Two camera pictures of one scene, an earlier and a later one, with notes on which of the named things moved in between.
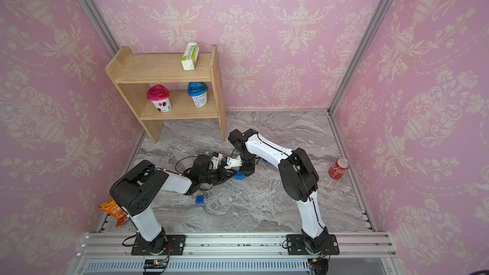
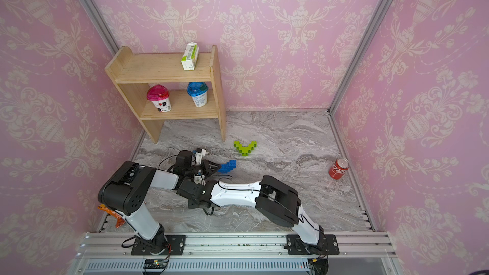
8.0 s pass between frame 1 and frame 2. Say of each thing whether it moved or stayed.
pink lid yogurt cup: stayed
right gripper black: moved
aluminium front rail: stayed
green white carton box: stayed
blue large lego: moved
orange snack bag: stayed
